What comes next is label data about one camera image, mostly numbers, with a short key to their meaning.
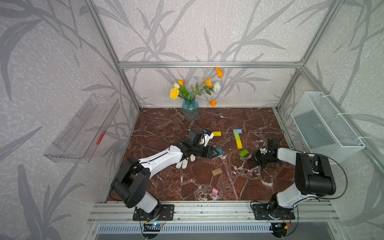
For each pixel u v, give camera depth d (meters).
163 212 0.72
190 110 1.05
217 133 1.05
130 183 0.43
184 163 0.91
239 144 0.99
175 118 1.15
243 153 0.94
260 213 0.73
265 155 0.79
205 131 0.77
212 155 0.74
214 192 0.76
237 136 1.02
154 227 0.72
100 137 0.65
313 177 0.46
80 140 0.68
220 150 0.96
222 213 0.75
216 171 0.87
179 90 0.99
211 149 0.74
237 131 1.05
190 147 0.66
